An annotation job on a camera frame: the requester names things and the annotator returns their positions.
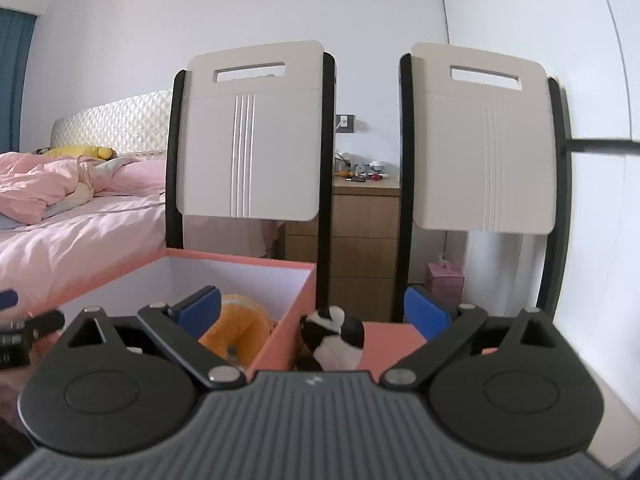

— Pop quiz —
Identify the blue curtain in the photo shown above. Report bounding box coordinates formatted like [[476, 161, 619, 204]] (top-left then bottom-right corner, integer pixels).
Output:
[[0, 7, 39, 154]]

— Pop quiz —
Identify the white quilted headboard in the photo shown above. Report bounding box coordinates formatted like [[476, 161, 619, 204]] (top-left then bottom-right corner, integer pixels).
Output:
[[50, 89, 174, 161]]

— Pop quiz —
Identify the orange plush toy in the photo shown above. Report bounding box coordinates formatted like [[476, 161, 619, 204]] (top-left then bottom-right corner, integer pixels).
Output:
[[197, 294, 279, 367]]

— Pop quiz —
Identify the white chair with black frame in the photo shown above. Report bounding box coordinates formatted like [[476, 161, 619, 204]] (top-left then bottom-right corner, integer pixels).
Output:
[[164, 40, 337, 314], [398, 41, 574, 326]]

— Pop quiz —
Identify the pink storage box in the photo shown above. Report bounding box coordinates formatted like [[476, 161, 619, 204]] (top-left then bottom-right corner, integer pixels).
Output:
[[30, 247, 318, 373]]

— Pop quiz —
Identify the yellow plush toy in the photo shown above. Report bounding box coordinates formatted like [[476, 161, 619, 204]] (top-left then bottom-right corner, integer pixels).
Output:
[[43, 145, 117, 161]]

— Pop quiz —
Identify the wooden nightstand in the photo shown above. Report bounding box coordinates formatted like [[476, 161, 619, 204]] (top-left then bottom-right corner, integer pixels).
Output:
[[283, 177, 402, 323]]

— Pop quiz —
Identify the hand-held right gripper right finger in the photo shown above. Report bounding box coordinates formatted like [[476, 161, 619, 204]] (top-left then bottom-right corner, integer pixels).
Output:
[[382, 285, 573, 391]]

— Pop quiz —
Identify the black and white plush toy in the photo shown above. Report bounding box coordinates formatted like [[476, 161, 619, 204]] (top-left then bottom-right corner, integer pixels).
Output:
[[297, 305, 366, 372]]

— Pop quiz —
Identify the pink duvet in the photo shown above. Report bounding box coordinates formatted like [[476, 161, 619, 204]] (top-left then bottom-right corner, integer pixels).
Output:
[[0, 152, 169, 226]]

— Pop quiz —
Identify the black rod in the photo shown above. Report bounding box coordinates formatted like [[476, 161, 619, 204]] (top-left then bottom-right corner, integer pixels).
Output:
[[562, 137, 640, 154]]

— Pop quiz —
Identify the bed with pink sheet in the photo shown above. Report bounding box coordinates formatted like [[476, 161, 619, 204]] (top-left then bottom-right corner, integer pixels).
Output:
[[0, 192, 281, 311]]

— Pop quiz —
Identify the small pink gift box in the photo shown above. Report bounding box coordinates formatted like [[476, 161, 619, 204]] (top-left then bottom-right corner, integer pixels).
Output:
[[426, 259, 466, 307]]

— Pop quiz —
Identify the white desk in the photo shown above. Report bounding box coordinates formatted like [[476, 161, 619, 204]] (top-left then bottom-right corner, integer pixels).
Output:
[[590, 375, 640, 472]]

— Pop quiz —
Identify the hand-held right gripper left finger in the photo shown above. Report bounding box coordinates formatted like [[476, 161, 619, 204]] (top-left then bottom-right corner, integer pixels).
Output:
[[52, 286, 247, 390]]

